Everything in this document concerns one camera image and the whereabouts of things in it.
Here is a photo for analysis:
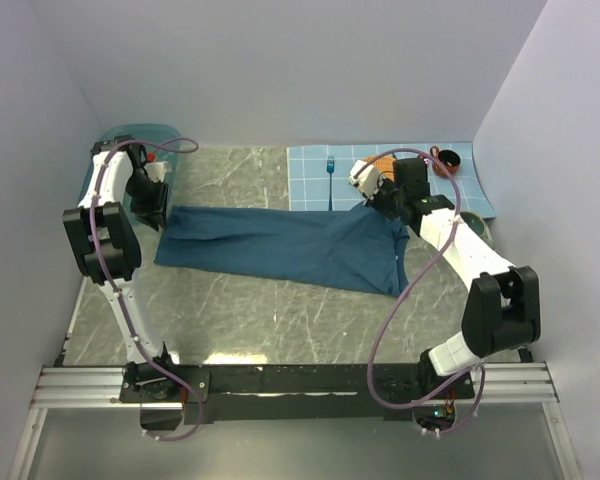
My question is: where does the orange black mug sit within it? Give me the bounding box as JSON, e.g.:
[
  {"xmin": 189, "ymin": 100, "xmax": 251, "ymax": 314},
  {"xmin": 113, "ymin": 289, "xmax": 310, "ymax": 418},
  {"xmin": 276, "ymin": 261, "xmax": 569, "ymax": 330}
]
[{"xmin": 429, "ymin": 145, "xmax": 461, "ymax": 178}]

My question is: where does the blue checked placemat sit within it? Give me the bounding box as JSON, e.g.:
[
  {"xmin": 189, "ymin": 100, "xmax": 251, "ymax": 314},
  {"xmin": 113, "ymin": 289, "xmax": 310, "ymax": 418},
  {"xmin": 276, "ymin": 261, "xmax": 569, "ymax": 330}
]
[{"xmin": 287, "ymin": 142, "xmax": 496, "ymax": 219}]

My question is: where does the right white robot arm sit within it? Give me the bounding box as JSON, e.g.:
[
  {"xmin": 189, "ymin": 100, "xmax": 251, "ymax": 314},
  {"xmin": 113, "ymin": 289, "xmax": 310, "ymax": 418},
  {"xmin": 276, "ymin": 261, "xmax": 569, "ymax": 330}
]
[{"xmin": 349, "ymin": 158, "xmax": 541, "ymax": 399}]

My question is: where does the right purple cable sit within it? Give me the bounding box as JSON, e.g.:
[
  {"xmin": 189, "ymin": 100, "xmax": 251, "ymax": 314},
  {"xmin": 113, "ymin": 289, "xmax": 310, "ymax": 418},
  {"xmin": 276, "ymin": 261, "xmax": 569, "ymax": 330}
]
[{"xmin": 357, "ymin": 147, "xmax": 487, "ymax": 436}]

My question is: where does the purple cable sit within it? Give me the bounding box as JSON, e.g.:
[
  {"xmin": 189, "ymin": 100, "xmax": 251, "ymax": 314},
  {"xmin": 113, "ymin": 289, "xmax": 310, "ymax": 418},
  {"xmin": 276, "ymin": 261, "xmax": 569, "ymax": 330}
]
[
  {"xmin": 357, "ymin": 147, "xmax": 487, "ymax": 436},
  {"xmin": 88, "ymin": 137, "xmax": 211, "ymax": 444}
]

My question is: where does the orange woven round trivet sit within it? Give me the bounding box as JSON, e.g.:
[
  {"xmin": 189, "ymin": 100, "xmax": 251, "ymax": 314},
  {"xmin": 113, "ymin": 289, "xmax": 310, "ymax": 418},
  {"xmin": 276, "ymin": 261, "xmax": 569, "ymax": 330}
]
[{"xmin": 350, "ymin": 156, "xmax": 395, "ymax": 181}]

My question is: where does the teal plastic bin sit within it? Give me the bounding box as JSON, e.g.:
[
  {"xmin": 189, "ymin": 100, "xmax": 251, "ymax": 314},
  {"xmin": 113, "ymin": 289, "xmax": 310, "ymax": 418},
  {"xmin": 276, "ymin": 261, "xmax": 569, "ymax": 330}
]
[{"xmin": 79, "ymin": 124, "xmax": 199, "ymax": 224}]

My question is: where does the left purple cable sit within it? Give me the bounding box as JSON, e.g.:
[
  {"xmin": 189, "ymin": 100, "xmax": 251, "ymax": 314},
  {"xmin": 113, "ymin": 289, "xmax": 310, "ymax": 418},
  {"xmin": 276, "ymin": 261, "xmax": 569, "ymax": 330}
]
[{"xmin": 88, "ymin": 137, "xmax": 211, "ymax": 444}]

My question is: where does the green ceramic mug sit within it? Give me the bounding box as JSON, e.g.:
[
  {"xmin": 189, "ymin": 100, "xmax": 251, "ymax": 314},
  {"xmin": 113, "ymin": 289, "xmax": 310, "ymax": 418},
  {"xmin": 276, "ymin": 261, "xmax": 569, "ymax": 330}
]
[{"xmin": 461, "ymin": 211, "xmax": 494, "ymax": 249}]

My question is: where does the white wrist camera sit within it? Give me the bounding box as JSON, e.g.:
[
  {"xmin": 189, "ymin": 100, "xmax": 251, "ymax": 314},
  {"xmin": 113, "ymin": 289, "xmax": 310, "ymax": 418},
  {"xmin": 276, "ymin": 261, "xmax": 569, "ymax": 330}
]
[
  {"xmin": 144, "ymin": 152, "xmax": 173, "ymax": 184},
  {"xmin": 348, "ymin": 160, "xmax": 385, "ymax": 200}
]

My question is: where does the blue fork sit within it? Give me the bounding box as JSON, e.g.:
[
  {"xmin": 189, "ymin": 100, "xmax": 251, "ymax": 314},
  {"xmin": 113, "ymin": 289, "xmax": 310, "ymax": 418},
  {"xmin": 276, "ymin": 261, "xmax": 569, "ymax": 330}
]
[{"xmin": 326, "ymin": 155, "xmax": 335, "ymax": 211}]

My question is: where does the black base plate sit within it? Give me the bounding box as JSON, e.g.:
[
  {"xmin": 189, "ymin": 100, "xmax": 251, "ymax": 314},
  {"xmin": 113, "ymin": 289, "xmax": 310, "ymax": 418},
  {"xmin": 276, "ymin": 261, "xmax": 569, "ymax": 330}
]
[{"xmin": 117, "ymin": 363, "xmax": 476, "ymax": 426}]

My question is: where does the aluminium rail frame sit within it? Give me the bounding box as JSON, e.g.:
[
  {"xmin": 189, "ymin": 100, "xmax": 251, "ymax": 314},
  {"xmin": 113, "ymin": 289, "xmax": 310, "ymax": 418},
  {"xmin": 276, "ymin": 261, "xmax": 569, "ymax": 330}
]
[{"xmin": 9, "ymin": 266, "xmax": 580, "ymax": 479}]

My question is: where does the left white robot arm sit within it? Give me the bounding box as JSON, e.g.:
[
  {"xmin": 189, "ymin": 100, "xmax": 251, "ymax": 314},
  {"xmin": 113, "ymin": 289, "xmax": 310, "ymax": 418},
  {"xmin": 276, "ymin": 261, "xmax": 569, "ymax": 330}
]
[{"xmin": 62, "ymin": 135, "xmax": 179, "ymax": 402}]

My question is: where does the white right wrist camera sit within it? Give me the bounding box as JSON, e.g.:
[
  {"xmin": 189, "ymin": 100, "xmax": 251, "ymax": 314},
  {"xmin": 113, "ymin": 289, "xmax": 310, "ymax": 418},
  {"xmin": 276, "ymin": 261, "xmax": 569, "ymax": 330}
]
[{"xmin": 348, "ymin": 160, "xmax": 385, "ymax": 200}]

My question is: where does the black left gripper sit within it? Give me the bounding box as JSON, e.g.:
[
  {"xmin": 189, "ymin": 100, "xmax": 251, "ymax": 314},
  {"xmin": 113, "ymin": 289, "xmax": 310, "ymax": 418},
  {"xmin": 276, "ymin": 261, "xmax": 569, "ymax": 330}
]
[{"xmin": 125, "ymin": 170, "xmax": 169, "ymax": 232}]

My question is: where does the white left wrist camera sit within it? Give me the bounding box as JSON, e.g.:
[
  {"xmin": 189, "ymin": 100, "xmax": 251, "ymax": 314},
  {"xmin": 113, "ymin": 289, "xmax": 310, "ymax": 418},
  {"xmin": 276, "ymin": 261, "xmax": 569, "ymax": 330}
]
[{"xmin": 144, "ymin": 152, "xmax": 173, "ymax": 184}]

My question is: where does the blue t shirt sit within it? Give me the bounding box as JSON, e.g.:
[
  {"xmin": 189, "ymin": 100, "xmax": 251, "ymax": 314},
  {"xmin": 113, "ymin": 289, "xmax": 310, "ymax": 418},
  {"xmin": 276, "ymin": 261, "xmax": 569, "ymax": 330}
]
[{"xmin": 155, "ymin": 204, "xmax": 409, "ymax": 297}]

